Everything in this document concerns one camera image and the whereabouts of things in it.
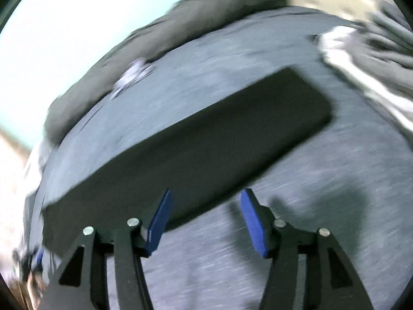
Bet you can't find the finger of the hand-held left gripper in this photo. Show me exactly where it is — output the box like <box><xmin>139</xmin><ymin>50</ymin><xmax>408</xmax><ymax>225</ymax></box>
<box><xmin>32</xmin><ymin>247</ymin><xmax>46</xmax><ymax>270</ymax></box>

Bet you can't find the pink curtain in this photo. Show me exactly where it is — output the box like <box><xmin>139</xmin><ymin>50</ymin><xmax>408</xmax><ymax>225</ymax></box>
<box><xmin>0</xmin><ymin>126</ymin><xmax>36</xmax><ymax>265</ymax></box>

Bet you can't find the grey folded sweatshirt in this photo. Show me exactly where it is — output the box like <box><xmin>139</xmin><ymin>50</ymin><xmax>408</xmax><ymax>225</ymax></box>
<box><xmin>352</xmin><ymin>22</ymin><xmax>413</xmax><ymax>104</ymax></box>

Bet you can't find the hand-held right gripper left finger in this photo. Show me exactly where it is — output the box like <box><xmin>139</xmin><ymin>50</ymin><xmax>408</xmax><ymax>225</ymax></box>
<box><xmin>39</xmin><ymin>188</ymin><xmax>175</xmax><ymax>310</ymax></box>

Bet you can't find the dark grey rolled duvet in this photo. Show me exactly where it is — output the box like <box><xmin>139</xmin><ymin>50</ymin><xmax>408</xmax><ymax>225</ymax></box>
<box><xmin>43</xmin><ymin>0</ymin><xmax>288</xmax><ymax>144</ymax></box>

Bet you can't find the black fleece garment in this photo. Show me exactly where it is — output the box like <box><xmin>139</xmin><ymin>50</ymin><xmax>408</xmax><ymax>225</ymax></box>
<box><xmin>41</xmin><ymin>67</ymin><xmax>333</xmax><ymax>254</ymax></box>

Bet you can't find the white garment with black trim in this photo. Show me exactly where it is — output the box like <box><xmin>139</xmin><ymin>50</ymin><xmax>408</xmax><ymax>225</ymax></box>
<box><xmin>318</xmin><ymin>26</ymin><xmax>413</xmax><ymax>131</ymax></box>

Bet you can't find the small lilac cloth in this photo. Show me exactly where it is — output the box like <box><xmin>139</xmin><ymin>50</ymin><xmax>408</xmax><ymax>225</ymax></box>
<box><xmin>110</xmin><ymin>57</ymin><xmax>155</xmax><ymax>100</ymax></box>

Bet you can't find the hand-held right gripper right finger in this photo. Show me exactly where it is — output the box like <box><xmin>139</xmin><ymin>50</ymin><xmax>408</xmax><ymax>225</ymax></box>
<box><xmin>239</xmin><ymin>188</ymin><xmax>375</xmax><ymax>310</ymax></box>

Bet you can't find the dark grey folded garment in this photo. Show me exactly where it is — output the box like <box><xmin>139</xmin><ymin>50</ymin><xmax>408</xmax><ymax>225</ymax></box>
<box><xmin>371</xmin><ymin>0</ymin><xmax>413</xmax><ymax>49</ymax></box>

